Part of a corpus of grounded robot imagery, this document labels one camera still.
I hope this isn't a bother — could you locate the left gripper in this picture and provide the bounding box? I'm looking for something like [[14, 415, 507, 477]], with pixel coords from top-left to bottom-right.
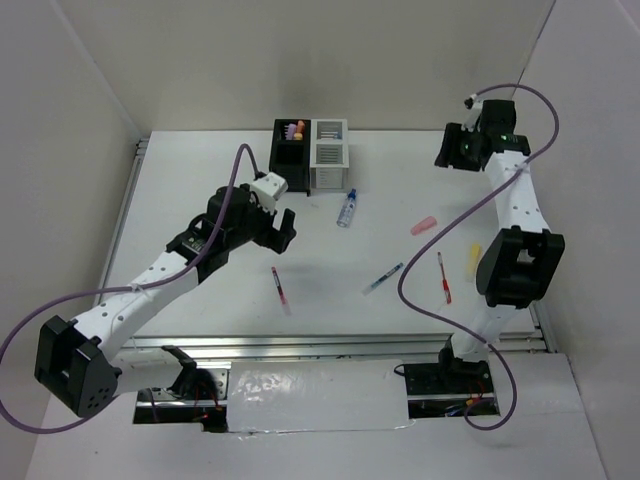
[[225, 184, 296, 254]]

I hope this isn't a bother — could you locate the dark red pen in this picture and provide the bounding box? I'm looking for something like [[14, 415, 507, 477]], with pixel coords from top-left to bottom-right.
[[271, 266, 291, 316]]

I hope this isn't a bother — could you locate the clear spray bottle blue cap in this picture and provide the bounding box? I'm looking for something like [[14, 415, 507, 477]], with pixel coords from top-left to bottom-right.
[[336, 189, 357, 228]]

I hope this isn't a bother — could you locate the pink purple highlighter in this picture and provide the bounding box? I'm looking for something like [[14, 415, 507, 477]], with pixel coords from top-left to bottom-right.
[[285, 123, 297, 140]]

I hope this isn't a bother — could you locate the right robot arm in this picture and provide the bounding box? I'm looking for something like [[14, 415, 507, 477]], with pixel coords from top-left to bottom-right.
[[435, 98, 565, 392]]

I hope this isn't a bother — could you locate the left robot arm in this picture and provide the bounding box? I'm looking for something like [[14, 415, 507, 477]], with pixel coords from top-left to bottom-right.
[[35, 173, 296, 418]]

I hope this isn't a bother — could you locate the black slotted container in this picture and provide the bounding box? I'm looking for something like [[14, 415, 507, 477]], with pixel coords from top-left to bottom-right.
[[269, 119, 311, 196]]

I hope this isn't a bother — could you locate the white slotted container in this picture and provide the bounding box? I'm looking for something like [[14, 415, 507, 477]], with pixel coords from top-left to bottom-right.
[[310, 119, 349, 191]]

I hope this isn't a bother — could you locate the yellow highlighter right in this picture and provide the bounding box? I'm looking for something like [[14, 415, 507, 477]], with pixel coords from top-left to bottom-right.
[[466, 243, 482, 282]]

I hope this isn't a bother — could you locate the teal blue pen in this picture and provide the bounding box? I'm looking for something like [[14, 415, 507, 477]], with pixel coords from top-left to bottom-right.
[[362, 262, 404, 295]]

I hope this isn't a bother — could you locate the white foil cover panel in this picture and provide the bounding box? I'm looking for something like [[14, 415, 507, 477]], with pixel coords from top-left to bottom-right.
[[227, 360, 411, 433]]

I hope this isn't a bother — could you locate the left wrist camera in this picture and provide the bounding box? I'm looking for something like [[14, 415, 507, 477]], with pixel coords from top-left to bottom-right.
[[250, 172, 288, 215]]

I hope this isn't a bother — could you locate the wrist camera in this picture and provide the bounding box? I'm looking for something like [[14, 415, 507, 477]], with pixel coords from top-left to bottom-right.
[[250, 172, 288, 215], [462, 94, 483, 132]]

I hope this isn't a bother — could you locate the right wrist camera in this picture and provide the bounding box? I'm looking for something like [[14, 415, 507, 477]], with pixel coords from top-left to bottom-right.
[[462, 94, 483, 132]]

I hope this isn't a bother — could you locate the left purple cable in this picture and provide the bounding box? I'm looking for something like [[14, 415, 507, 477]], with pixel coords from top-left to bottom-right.
[[0, 143, 261, 434]]

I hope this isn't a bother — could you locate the purple cable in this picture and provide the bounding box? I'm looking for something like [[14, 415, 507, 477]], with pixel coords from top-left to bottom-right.
[[0, 143, 261, 434], [397, 83, 560, 432]]

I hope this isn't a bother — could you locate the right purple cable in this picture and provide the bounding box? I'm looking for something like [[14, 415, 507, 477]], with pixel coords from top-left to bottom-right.
[[397, 83, 560, 432]]

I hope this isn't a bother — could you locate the aluminium front rail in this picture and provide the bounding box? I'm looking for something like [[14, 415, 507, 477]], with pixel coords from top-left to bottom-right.
[[119, 334, 544, 365]]

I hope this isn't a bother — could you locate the left side rail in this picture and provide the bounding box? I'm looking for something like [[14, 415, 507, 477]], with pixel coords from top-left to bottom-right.
[[98, 137, 150, 289]]

